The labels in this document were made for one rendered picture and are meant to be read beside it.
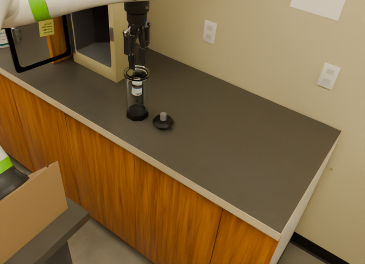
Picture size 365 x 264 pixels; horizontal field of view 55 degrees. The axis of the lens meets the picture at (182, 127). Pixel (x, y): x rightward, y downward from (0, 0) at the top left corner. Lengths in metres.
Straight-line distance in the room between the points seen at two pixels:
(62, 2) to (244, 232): 1.01
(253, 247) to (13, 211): 0.86
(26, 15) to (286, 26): 1.08
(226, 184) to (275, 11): 0.81
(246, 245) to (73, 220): 0.66
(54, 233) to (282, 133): 1.02
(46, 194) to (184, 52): 1.20
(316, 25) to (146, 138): 0.87
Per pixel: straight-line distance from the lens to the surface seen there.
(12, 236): 1.17
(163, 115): 1.52
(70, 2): 1.14
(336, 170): 1.97
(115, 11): 1.68
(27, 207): 1.14
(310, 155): 1.59
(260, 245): 1.42
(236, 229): 1.43
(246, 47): 1.82
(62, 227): 1.24
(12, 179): 1.14
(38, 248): 1.22
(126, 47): 1.39
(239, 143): 1.54
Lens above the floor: 1.94
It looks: 40 degrees down
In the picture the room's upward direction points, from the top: 6 degrees clockwise
